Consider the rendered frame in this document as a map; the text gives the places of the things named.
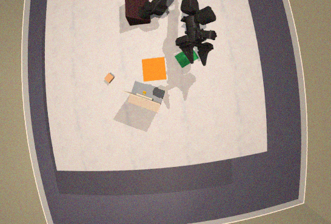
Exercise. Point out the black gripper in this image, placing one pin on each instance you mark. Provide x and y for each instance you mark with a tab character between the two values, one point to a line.
187	42

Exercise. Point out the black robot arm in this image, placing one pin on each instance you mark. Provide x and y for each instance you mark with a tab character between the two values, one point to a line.
190	7

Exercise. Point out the orange flat square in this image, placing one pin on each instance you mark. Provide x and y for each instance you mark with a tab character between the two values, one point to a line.
154	69

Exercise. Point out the small orange block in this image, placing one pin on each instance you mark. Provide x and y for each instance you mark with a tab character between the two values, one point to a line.
109	78

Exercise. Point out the grey panel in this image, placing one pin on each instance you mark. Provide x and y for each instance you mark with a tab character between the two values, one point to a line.
143	101

